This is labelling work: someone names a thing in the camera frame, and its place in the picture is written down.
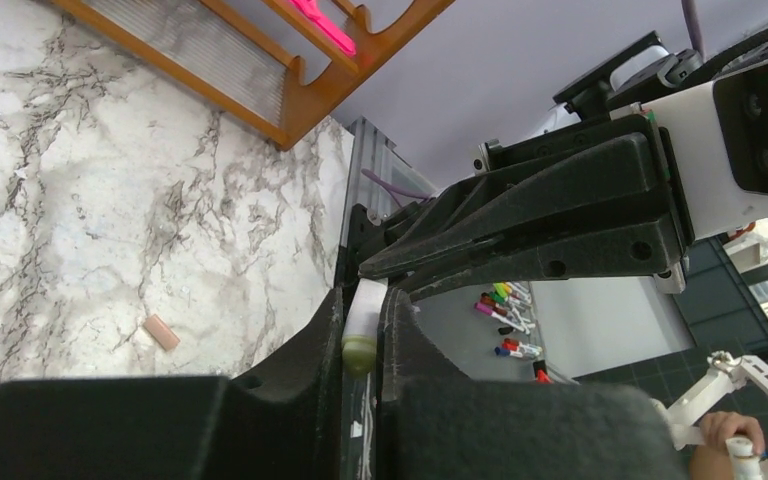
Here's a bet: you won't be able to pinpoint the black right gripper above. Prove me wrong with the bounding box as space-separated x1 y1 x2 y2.
359 113 694 300

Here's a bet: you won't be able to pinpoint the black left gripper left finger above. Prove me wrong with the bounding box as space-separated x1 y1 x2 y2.
0 289 344 479

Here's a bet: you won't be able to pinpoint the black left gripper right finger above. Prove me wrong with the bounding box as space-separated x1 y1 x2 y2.
375 288 687 479

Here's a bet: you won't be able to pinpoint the white green marker pen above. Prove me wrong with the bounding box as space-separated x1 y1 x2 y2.
340 279 388 479

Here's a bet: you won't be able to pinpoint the brown marker cap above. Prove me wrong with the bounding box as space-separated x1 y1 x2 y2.
142 314 180 351

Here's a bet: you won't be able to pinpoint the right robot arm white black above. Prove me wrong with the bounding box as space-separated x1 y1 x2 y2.
352 25 768 298

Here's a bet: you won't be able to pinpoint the person hand in background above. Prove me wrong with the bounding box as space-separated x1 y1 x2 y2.
698 412 766 455

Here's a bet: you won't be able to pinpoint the coloured markers on far desk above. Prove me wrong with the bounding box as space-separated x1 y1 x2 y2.
473 282 553 384

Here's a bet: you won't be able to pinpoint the white teleoperation device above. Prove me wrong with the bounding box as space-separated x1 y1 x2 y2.
653 351 768 479

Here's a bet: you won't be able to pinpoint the orange wooden rack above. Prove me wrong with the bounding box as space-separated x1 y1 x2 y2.
57 1 450 151

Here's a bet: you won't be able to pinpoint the pink item in rack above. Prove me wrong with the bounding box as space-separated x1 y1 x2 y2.
290 0 356 57

